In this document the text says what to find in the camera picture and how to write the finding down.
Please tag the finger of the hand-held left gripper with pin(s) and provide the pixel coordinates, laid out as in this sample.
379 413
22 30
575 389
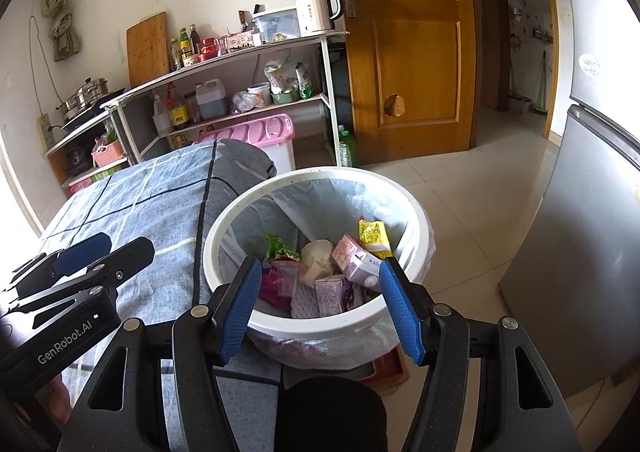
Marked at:
82 252
120 262

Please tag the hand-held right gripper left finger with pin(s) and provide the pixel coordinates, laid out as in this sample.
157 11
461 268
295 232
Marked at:
240 312

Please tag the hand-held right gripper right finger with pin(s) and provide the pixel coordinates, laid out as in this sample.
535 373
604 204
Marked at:
402 312

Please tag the maroon wrapper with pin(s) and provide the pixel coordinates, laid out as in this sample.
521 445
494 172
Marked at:
270 289

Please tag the short white foam net sleeve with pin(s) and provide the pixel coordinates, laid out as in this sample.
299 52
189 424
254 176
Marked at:
305 307

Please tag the pink milk carton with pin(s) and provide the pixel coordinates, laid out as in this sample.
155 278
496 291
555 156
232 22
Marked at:
355 259

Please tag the white round bin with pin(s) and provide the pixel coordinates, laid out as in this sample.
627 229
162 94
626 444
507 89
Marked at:
310 329

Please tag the purple milk carton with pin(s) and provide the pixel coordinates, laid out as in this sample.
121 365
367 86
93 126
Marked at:
330 294

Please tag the green snack wrapper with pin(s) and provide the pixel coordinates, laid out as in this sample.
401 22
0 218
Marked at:
277 247

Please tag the yellow snack wrapper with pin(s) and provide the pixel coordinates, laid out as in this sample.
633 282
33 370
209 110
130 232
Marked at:
372 234

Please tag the white green packet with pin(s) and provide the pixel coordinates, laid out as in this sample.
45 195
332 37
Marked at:
315 257

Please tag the clear bin liner bag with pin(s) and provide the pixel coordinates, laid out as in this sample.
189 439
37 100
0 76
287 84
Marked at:
310 202

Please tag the green red carton box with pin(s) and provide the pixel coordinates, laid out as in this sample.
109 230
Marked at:
100 177

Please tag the blue checked tablecloth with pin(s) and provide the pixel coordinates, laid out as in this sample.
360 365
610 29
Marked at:
150 182

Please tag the black kitchen appliance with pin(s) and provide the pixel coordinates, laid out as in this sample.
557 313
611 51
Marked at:
77 157

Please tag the pink basket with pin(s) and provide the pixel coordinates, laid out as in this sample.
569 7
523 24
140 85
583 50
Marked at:
107 154

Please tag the small white shelf rack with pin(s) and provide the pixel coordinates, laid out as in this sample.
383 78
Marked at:
80 132

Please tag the white power strip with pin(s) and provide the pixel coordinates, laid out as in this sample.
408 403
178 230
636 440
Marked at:
45 129

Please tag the black induction cooker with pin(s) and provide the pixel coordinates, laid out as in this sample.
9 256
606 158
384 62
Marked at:
85 119

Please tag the yellow oil bottle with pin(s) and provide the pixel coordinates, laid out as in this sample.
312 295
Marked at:
178 141

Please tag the white plastic bottle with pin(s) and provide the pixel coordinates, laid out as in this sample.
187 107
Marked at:
161 119

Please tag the steel steamer pot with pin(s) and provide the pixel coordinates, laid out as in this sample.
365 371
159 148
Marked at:
87 92

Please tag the red label sauce bottle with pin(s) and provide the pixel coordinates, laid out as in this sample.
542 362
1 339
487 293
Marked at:
177 112

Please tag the dark glass jar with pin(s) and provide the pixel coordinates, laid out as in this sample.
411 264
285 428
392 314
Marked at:
191 109

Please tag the green plastic bottle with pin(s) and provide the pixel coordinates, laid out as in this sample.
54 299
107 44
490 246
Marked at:
346 149

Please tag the pink lid storage box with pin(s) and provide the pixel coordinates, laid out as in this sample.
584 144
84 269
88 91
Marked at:
260 129

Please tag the white plastic jug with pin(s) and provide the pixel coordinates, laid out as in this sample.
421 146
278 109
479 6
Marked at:
211 101

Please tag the silver refrigerator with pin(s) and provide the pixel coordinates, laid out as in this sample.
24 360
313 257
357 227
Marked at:
575 232

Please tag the crumpled plastic bag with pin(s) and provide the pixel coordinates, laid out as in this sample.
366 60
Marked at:
242 103

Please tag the wooden door knob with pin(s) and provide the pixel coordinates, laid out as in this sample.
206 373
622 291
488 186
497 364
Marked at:
393 104

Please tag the wooden cutting board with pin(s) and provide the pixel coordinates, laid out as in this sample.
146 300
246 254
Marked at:
147 49

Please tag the small seasoning bottle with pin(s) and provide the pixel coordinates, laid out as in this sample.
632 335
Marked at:
175 56

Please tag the small tin bowl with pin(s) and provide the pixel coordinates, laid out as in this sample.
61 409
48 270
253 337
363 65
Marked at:
190 60

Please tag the hanging cloth bag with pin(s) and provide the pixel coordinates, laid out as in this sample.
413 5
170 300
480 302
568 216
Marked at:
65 37

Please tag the white plastic tub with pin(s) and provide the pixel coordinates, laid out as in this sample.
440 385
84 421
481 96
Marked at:
260 96

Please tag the large white shelf rack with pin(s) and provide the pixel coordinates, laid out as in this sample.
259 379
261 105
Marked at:
300 102

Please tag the green bowl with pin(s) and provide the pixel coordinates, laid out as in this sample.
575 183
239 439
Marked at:
285 97

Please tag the red jar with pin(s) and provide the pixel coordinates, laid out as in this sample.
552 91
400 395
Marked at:
208 53

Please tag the green bottle yellow label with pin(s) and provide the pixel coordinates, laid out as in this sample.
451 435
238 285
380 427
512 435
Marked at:
185 44

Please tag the dark sauce bottle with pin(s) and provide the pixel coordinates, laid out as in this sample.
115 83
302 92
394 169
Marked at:
195 39

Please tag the drinking glass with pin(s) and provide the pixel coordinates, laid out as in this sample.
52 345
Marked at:
222 45

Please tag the white green food bag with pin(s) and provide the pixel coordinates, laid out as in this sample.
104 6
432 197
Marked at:
279 74

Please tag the pink utensil holder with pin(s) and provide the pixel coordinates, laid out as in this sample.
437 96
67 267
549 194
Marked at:
241 41

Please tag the wooden door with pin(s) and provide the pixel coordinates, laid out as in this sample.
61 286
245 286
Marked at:
410 57

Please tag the broom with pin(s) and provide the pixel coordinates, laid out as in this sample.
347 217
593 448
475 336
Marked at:
541 92

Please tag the small white cup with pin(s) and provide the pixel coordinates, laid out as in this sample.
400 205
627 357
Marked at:
258 38

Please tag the clear plastic storage box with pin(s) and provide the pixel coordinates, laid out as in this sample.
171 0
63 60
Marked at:
277 22

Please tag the white electric kettle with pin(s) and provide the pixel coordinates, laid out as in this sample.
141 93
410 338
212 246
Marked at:
315 12

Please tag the white fridge sticker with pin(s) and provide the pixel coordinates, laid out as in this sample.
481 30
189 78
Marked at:
589 65

